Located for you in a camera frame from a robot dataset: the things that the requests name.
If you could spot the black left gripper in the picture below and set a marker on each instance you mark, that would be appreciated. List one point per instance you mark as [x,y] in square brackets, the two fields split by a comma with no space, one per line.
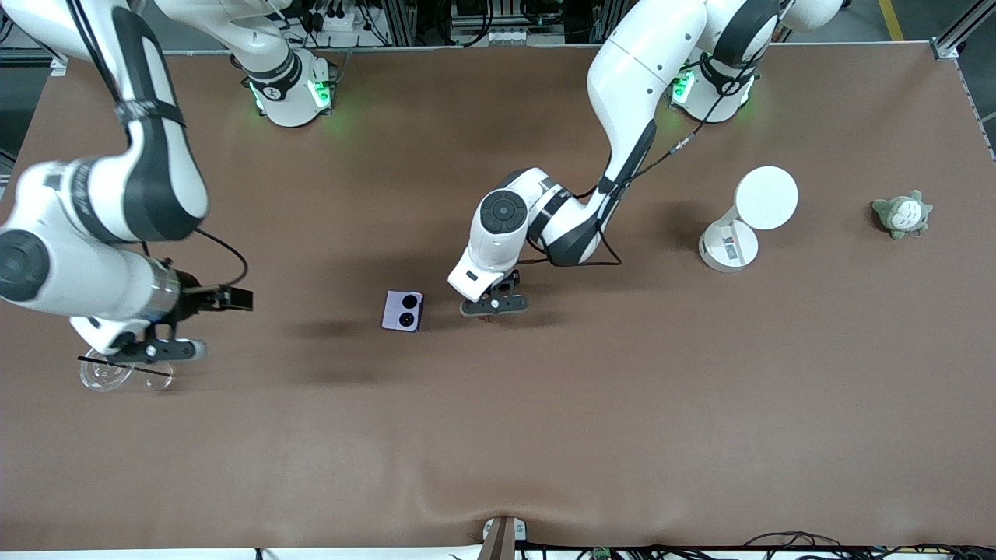
[516,279]

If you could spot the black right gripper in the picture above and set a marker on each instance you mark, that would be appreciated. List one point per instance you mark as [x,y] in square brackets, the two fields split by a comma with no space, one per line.
[189,299]

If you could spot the lilac flip phone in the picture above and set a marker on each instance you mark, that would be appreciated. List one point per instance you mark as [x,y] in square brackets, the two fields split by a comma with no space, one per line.
[402,311]

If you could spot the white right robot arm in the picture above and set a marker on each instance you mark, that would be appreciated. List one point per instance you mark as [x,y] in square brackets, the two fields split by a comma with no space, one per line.
[47,264]

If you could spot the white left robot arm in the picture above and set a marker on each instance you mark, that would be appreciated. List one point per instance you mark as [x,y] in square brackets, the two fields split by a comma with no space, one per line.
[630,78]

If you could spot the black straw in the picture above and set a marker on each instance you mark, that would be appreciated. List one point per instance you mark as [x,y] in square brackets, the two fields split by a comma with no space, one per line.
[148,372]

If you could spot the clear plastic cup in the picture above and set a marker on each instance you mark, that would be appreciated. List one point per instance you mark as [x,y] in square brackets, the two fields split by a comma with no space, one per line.
[97,377]

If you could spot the white round desk lamp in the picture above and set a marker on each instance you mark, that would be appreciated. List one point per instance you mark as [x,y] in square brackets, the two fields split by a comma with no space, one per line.
[766,198]

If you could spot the white power strip with plugs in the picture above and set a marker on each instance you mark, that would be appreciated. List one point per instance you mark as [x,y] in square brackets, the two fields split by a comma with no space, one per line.
[342,23]

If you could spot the grey green plush toy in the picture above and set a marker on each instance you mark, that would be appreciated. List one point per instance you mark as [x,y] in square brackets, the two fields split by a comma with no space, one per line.
[903,215]

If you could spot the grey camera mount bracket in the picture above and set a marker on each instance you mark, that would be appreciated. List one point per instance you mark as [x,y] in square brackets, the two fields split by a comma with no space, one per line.
[502,538]

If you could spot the aluminium frame post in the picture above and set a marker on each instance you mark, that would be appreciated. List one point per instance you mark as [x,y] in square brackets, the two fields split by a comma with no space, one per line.
[961,31]

